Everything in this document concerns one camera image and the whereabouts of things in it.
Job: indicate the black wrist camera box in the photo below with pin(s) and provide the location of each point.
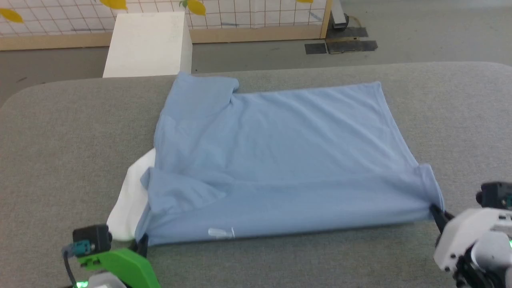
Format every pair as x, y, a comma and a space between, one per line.
496, 196
94, 238

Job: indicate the light blue polo shirt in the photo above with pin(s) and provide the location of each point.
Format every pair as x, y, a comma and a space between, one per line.
280, 160

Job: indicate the long black floor mat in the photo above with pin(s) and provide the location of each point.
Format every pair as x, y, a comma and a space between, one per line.
352, 46
348, 32

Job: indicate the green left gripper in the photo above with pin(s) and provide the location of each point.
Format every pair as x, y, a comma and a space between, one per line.
124, 266

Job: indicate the small black floor mat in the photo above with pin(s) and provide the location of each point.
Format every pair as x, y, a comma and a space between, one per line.
316, 48

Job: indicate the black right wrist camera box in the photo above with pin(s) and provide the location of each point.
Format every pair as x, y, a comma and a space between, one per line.
496, 196

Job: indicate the yellow leaf decoration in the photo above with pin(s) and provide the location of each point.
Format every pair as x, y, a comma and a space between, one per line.
196, 7
304, 1
114, 4
11, 15

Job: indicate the white and grey right arm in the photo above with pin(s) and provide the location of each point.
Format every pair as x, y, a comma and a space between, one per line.
492, 260

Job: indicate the grey metal post base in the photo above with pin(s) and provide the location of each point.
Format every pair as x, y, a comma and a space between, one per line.
339, 18

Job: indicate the wood-framed white grid panel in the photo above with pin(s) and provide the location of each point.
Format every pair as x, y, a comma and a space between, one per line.
60, 38

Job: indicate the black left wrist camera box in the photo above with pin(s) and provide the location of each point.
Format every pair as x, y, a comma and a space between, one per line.
94, 238

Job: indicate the white rectangular box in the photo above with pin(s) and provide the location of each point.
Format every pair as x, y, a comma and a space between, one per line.
148, 44

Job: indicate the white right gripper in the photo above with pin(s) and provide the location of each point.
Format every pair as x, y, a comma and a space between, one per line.
468, 232

